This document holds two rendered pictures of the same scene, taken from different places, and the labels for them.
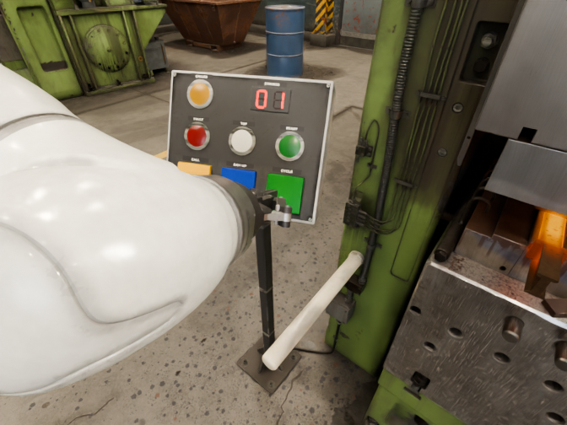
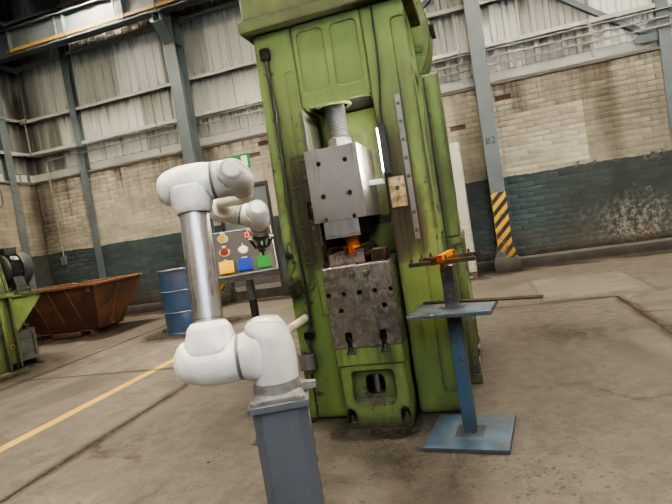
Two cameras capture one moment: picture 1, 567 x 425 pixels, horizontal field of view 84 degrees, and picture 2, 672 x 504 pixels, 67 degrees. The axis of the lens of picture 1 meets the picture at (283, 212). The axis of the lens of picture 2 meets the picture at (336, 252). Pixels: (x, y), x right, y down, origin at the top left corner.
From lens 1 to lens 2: 2.28 m
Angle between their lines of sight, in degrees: 41
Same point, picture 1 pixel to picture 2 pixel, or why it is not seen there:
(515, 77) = (316, 208)
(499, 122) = (319, 219)
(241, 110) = (240, 239)
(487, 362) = (357, 299)
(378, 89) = (285, 231)
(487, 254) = (338, 261)
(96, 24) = not seen: outside the picture
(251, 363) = not seen: hidden behind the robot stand
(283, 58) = (186, 313)
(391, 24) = (282, 209)
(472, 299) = (339, 274)
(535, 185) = (335, 232)
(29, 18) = not seen: outside the picture
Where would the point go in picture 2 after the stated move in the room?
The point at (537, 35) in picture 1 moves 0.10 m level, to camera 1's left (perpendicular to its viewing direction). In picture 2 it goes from (315, 198) to (298, 201)
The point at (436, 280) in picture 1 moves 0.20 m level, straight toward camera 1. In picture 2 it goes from (327, 275) to (317, 280)
